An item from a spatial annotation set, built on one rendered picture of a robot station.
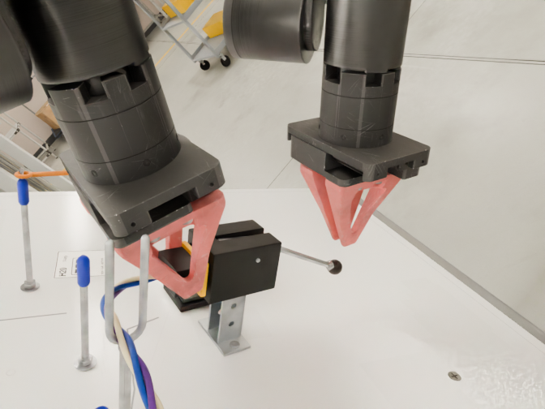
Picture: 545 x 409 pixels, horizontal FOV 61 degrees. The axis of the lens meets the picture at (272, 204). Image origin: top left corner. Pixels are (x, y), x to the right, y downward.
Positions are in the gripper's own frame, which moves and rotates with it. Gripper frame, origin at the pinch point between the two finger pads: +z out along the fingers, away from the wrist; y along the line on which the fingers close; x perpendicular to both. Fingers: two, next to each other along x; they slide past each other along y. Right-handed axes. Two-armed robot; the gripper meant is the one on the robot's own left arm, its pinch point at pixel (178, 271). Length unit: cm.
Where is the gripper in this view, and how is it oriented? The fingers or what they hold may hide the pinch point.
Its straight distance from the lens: 32.7
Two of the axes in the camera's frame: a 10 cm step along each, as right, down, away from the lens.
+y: 5.7, 3.8, -7.2
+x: 8.0, -4.5, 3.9
